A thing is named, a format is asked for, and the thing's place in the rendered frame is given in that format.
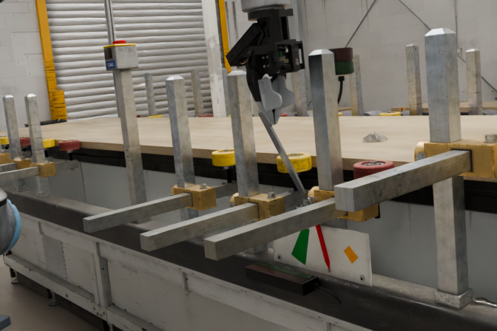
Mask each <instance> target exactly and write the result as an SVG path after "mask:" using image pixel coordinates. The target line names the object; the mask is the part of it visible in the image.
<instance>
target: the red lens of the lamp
mask: <svg viewBox="0 0 497 331"><path fill-rule="evenodd" d="M329 51H331V52H333V53H334V61H344V60H352V59H354V54H353V48H345V49H336V50H329Z"/></svg>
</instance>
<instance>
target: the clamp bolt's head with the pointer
mask: <svg viewBox="0 0 497 331"><path fill-rule="evenodd" d="M303 205H304V207H305V206H307V205H310V202H309V201H308V200H307V199H304V201H303ZM315 226H316V229H317V234H318V237H319V242H320V245H321V248H322V253H323V256H324V260H325V263H326V264H327V266H328V269H329V270H330V261H329V258H328V253H327V250H326V246H325V242H324V239H323V235H322V231H321V227H320V225H315Z"/></svg>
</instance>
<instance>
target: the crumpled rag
mask: <svg viewBox="0 0 497 331"><path fill-rule="evenodd" d="M379 140H380V141H386V140H388V138H386V137H385V136H384V135H383V134H382V135H379V134H378V132H374V133H373V134H372V133H369V135H368V136H365V137H364V138H363V141H362V142H361V143H372V142H374V141H375V142H376V141H379Z"/></svg>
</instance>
